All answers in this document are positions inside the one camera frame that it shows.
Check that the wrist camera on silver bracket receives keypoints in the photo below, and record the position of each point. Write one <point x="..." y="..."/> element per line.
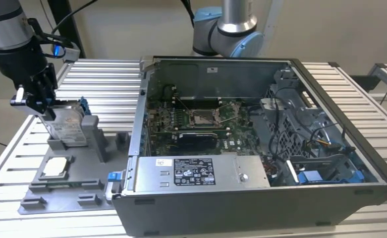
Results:
<point x="18" y="100"/>

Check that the silver power supply unit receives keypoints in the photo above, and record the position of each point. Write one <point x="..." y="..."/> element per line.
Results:
<point x="147" y="171"/>

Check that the black equipment box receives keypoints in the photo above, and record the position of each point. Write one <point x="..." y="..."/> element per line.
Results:
<point x="364" y="84"/>

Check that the empty blue disk carrier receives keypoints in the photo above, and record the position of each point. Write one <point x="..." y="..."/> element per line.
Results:
<point x="308" y="177"/>

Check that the CPU socket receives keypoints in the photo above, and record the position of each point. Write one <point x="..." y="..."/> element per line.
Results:
<point x="202" y="119"/>

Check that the dark metal disk bay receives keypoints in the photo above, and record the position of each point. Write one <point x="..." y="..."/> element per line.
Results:
<point x="315" y="158"/>

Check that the green Dell motherboard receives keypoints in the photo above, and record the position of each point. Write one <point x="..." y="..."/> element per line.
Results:
<point x="243" y="119"/>

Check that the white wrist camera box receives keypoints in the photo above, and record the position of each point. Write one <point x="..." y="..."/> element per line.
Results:
<point x="71" y="53"/>

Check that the silver CPU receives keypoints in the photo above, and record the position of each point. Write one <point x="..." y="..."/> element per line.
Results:
<point x="56" y="166"/>

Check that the thin metal locking lever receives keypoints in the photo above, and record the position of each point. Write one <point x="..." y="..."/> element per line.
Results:
<point x="183" y="104"/>

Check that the black upright pole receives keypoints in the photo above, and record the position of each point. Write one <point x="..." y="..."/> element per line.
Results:
<point x="72" y="34"/>

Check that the white upright profile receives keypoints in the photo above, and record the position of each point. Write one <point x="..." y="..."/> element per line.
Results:
<point x="274" y="24"/>

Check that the open grey PC case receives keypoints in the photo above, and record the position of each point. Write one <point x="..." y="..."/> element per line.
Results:
<point x="230" y="213"/>

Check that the blue case latch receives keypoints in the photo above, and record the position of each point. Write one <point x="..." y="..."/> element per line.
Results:
<point x="114" y="177"/>

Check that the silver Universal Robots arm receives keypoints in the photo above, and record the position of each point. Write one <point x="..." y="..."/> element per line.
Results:
<point x="4" y="29"/>

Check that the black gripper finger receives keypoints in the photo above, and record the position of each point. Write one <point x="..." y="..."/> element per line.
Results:
<point x="51" y="77"/>
<point x="43" y="105"/>

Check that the hard disk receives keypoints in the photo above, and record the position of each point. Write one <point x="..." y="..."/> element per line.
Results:
<point x="67" y="129"/>

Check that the black graphics card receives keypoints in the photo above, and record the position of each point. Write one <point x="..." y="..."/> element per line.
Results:
<point x="198" y="141"/>

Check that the black RAM slot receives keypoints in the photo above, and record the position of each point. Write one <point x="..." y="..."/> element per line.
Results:
<point x="196" y="100"/>
<point x="203" y="129"/>
<point x="196" y="105"/>
<point x="203" y="126"/>

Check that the grey parts rack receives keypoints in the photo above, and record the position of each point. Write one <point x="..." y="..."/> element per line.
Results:
<point x="80" y="173"/>

